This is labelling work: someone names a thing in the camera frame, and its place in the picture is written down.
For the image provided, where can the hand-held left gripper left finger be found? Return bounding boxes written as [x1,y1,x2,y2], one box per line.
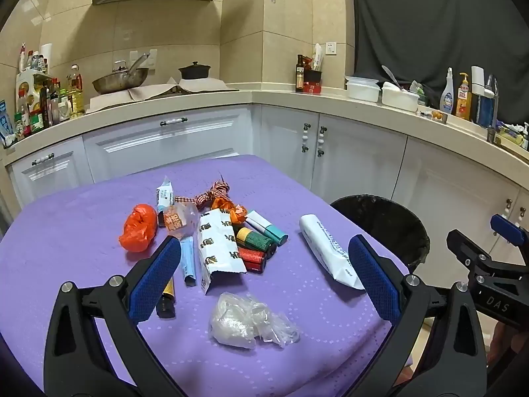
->
[43,236,183,397]

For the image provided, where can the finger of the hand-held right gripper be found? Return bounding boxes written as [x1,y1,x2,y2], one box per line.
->
[490,214,529,253]
[446,229,529,279]

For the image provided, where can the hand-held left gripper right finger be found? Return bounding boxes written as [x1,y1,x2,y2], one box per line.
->
[343,234,486,397]

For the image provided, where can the small amber bottle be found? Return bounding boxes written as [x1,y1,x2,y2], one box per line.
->
[156,277,178,319]

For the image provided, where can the light blue stick packet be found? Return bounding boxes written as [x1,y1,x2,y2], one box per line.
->
[179,236,199,287]

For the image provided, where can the black lined trash bin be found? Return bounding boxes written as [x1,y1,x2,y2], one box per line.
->
[329,194,430,274]

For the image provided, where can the white printed packet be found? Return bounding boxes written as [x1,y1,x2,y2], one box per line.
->
[299,214,365,290]

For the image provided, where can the orange plastic bag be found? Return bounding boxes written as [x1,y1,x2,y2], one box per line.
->
[119,203,158,253]

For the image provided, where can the clear orange printed wrapper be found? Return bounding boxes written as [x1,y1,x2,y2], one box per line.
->
[163,202,199,241]

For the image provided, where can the white patterned paper carton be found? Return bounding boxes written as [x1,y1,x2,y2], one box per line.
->
[196,209,247,295]

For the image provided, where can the white blue sachet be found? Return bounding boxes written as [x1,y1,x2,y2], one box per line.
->
[156,176,175,227]

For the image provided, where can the clear plastic bag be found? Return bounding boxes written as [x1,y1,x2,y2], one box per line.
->
[209,292,301,349]

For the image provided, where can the red battery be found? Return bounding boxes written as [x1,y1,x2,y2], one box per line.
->
[237,247,267,274]

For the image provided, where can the red checkered ribbon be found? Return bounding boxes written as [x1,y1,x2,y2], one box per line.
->
[174,180,230,209]

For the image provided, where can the orange candy wrapper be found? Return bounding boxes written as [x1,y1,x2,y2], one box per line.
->
[211,198,249,225]

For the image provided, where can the yellow green battery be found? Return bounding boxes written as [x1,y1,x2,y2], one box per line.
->
[235,227,277,257]

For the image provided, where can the white teal tube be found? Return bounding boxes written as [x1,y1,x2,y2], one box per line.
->
[246,210,289,246]

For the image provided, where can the person's right hand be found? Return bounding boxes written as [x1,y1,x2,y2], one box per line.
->
[488,323,521,367]

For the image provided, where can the yellow sponge pack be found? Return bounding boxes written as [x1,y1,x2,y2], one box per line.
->
[496,126,525,147]

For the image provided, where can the purple tablecloth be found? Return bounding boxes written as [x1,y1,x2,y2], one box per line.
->
[0,154,418,397]

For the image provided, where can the blue bottle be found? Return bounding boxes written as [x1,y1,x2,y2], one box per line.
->
[475,91,494,127]

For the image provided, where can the steel faucet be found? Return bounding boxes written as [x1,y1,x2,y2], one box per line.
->
[488,74,501,142]

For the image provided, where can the yellow dish soap bottle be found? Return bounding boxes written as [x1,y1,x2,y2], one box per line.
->
[456,72,472,120]

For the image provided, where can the white spray bottle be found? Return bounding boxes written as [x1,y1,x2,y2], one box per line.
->
[439,67,455,114]

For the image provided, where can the white faucet water purifier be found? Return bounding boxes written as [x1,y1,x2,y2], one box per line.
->
[471,66,494,98]

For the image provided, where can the white open container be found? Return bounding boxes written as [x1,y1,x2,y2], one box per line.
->
[381,82,419,112]

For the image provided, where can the white lidded container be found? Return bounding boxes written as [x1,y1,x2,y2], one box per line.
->
[346,75,381,102]

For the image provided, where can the metal spoon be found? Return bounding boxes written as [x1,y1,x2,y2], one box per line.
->
[381,65,403,90]

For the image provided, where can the beige stove cover paper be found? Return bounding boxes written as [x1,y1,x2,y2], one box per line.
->
[89,78,240,110]

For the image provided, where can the beige kitchen countertop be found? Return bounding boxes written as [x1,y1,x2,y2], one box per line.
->
[0,87,529,193]

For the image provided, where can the steel wok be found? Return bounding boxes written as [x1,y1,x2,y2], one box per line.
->
[92,53,150,95]

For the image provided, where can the cooking oil bottle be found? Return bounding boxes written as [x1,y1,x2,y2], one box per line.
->
[66,64,85,117]

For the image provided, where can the group of condiment bottles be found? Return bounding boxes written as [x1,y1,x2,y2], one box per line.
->
[14,43,67,135]

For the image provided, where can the black lidded pot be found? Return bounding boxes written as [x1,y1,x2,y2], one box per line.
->
[179,61,211,81]

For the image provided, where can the blue white packet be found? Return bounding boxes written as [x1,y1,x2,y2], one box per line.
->
[0,100,17,147]

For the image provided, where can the black curtain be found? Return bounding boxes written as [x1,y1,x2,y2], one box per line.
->
[354,0,529,127]

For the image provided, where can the white wall switch plates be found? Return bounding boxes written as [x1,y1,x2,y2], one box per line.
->
[129,49,158,69]

